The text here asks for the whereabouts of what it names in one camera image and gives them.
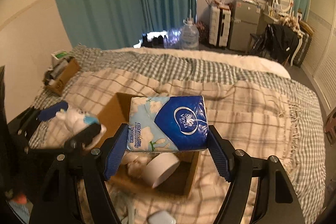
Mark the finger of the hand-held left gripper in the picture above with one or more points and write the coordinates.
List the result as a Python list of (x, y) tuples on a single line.
[(51, 111), (88, 133)]

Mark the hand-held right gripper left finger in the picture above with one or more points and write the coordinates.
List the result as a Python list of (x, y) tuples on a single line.
[(115, 158)]

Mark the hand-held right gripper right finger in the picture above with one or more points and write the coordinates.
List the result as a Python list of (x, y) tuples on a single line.
[(219, 155)]

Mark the white plush toy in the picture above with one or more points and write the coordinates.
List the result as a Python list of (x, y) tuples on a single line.
[(76, 117)]

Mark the blue floral tissue pack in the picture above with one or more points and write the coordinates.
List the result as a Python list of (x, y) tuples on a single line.
[(168, 121)]

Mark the small cluttered cardboard box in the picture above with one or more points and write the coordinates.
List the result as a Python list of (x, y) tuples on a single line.
[(61, 79)]

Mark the beige plaid blanket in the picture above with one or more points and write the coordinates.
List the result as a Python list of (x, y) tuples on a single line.
[(249, 121)]

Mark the white round container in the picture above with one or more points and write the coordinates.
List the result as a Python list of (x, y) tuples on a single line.
[(162, 169)]

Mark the green white carton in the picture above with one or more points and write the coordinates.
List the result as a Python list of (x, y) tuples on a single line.
[(59, 55)]

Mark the white earbuds case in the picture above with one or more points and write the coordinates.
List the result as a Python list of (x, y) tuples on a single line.
[(160, 218)]

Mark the white duvet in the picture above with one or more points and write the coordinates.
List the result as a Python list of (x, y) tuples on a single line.
[(210, 54)]

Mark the green checked blanket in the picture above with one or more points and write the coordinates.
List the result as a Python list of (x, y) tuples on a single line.
[(170, 65)]

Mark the black bag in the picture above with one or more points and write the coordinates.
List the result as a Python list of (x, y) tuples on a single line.
[(155, 41)]

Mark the pink stool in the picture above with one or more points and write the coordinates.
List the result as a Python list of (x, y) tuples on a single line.
[(331, 127)]

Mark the large clear water jug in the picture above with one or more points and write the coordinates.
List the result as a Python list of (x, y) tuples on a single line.
[(189, 37)]

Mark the clear plastic bottles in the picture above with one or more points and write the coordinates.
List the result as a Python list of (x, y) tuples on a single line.
[(172, 39)]

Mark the black jacket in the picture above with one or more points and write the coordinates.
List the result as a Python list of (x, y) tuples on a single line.
[(278, 41)]

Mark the white suitcase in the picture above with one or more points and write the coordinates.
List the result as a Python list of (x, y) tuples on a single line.
[(219, 27)]

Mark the silver mini fridge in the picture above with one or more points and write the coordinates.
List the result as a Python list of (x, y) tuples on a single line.
[(242, 27)]

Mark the white chair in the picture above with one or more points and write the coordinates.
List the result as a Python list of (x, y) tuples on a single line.
[(296, 48)]

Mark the brown trunk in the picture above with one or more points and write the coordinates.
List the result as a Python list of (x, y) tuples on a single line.
[(304, 43)]

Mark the white dressing table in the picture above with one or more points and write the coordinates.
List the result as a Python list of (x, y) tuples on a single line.
[(271, 18)]

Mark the white louvered wardrobe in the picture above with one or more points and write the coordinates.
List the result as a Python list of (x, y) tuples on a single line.
[(323, 43)]

